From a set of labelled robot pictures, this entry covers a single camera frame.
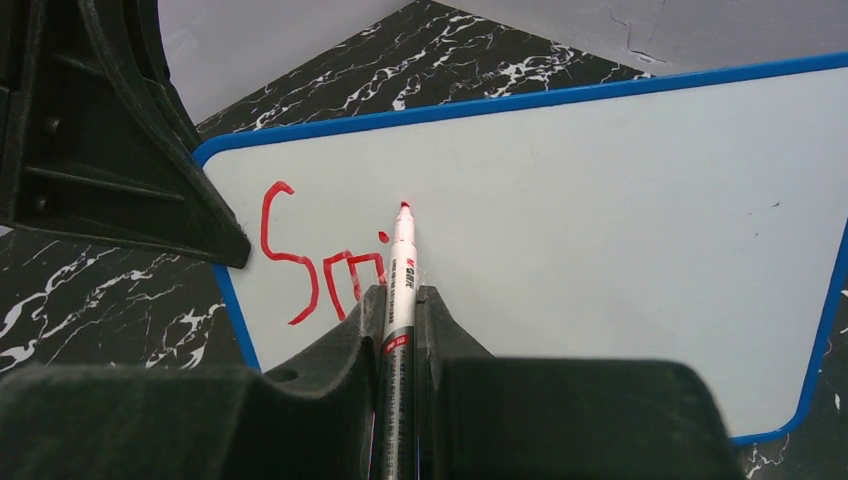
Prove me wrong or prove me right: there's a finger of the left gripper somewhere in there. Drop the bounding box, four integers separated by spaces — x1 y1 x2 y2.
1 1 251 268

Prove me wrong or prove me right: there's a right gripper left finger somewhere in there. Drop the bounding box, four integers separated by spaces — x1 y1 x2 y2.
1 286 385 479

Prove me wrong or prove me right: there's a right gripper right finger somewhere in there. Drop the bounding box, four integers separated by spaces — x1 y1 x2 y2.
415 286 743 479

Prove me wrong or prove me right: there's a white red marker pen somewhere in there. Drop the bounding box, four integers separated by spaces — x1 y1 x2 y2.
370 202 419 479

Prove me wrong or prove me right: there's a blue framed whiteboard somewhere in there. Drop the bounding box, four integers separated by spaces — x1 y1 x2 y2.
195 53 847 443

